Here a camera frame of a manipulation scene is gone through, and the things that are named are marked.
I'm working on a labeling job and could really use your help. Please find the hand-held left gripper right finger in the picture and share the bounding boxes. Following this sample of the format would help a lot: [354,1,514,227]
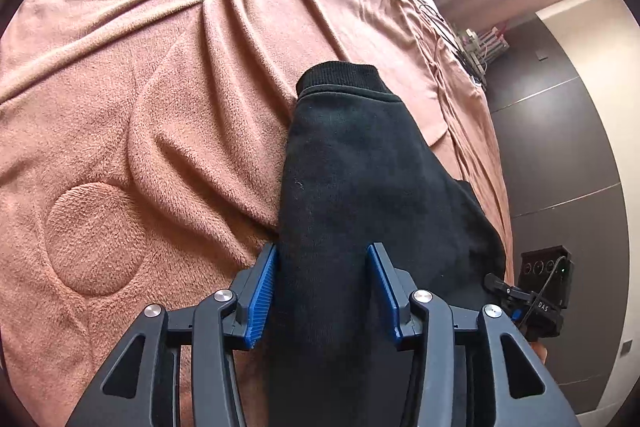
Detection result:
[366,243,582,427]

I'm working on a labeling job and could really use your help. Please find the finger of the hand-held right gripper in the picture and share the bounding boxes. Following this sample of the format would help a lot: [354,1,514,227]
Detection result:
[482,273,539,309]

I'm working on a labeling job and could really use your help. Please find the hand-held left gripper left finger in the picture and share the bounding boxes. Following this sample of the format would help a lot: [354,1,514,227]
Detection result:
[65,243,280,427]

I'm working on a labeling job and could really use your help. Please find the black sweatshirt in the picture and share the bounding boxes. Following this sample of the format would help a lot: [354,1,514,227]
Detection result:
[265,62,509,427]

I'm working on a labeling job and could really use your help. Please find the small bedside rack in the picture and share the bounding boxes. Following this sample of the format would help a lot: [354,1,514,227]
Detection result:
[452,21,512,80]

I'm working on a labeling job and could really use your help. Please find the thin black cables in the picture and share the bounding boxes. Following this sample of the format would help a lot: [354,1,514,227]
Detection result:
[414,1,490,92]

